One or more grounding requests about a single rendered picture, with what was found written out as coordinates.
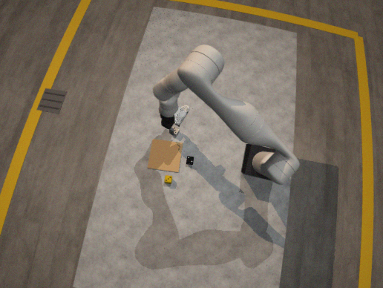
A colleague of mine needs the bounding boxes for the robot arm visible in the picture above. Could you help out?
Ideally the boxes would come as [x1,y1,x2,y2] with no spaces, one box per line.
[153,45,300,185]

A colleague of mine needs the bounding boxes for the yellow die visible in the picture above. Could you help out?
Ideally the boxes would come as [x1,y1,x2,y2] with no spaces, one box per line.
[165,175,172,184]

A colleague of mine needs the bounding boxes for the white die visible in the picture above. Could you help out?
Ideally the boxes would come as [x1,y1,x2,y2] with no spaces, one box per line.
[173,127,180,136]

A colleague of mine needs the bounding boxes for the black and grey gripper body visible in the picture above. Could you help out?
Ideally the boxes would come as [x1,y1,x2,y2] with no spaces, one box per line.
[159,104,190,129]

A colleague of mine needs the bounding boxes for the tan mat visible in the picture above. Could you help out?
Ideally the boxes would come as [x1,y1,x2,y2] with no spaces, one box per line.
[148,139,183,172]

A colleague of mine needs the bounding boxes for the black die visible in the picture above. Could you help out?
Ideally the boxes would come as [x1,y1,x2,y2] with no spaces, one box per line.
[186,156,194,165]

